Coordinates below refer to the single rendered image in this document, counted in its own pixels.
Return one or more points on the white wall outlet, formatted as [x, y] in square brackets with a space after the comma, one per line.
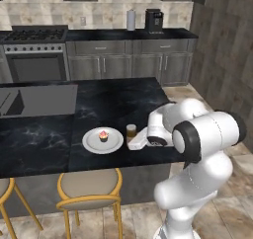
[83, 20]

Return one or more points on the steel range with gas hob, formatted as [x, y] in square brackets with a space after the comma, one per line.
[36, 52]

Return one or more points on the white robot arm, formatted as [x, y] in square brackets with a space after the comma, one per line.
[204, 170]

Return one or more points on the grey base cabinet run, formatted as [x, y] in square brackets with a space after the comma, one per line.
[131, 62]

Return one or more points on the grey sink basin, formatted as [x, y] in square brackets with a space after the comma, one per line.
[39, 99]

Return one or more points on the white round plate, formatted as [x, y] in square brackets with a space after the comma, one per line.
[112, 144]

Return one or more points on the grey kitchen island base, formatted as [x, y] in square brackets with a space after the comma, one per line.
[145, 183]

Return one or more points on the yellow stool with beige seat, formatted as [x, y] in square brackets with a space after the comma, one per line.
[89, 187]
[4, 192]

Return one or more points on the black coffee machine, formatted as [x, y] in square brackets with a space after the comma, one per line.
[154, 19]

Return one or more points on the pink frosted cupcake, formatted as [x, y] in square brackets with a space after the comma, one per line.
[103, 136]

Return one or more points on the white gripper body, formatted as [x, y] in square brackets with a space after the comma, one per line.
[138, 141]

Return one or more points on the white paper towel roll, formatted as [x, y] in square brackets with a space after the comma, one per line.
[131, 19]

